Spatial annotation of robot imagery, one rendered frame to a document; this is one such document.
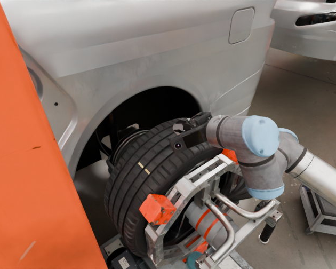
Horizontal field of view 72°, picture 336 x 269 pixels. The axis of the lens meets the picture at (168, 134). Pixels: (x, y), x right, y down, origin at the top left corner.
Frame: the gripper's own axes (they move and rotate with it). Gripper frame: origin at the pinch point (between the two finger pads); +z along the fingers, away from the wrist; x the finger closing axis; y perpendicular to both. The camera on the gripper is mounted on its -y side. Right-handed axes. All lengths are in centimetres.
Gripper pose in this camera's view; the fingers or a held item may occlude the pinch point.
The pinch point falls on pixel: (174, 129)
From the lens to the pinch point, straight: 82.2
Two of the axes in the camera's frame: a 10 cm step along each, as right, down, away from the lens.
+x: -3.9, -8.7, -3.2
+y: 7.7, -4.9, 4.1
